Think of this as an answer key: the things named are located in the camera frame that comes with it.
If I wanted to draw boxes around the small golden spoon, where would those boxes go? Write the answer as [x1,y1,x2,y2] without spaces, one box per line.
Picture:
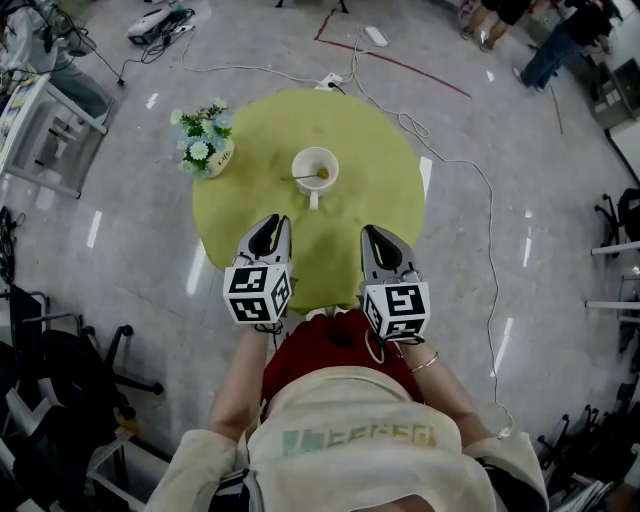
[279,169,331,183]

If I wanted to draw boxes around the white mug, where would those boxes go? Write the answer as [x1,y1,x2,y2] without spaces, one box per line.
[290,145,341,212]

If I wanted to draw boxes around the grey storage box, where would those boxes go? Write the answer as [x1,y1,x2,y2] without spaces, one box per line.
[588,56,640,132]

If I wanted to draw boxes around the person's cream shirt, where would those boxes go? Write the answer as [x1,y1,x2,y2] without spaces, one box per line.
[143,366,552,512]

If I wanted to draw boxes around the red floor tape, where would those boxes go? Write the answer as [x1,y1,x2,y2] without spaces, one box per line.
[313,6,474,100]

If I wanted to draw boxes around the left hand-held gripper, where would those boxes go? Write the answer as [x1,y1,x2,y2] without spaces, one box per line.
[222,213,295,327]

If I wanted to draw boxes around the yellow-green tablecloth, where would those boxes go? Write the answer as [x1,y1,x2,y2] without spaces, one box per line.
[191,88,427,317]

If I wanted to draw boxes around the pale elastic wrist band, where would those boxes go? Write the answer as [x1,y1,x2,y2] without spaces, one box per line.
[363,328,387,365]

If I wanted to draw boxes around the white table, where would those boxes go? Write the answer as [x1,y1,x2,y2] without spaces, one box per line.
[583,239,640,322]
[0,73,110,200]

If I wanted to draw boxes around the person's red shorts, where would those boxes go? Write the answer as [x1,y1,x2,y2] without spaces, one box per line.
[261,308,427,407]

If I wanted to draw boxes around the black office chair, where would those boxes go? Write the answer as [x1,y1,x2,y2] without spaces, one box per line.
[0,283,166,512]
[592,186,640,257]

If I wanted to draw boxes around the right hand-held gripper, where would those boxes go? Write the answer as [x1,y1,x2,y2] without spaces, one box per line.
[359,223,432,343]

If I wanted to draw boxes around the person's left forearm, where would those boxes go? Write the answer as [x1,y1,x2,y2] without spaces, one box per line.
[206,323,275,442]

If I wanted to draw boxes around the person's right forearm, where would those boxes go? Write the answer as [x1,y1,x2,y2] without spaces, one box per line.
[393,338,497,447]

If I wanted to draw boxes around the long white cable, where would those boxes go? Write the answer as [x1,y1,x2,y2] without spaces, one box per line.
[396,111,515,441]

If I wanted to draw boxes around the white pot of daisies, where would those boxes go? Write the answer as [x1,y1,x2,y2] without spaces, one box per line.
[169,97,237,181]

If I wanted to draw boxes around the thin metal bracelet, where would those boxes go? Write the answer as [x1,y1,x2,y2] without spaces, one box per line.
[409,351,441,375]

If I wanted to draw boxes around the white device with cables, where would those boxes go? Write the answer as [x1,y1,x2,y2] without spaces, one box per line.
[126,4,197,47]

